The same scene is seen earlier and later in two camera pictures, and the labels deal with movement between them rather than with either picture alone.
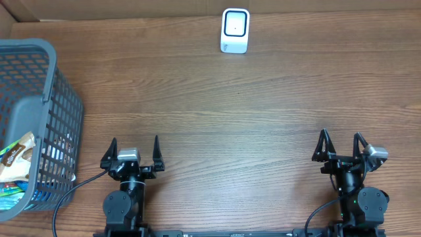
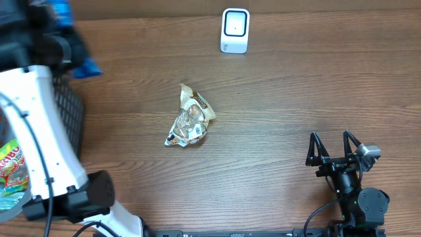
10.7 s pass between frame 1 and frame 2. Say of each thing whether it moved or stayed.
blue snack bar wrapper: moved
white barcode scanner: stayed
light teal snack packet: stayed
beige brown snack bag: moved
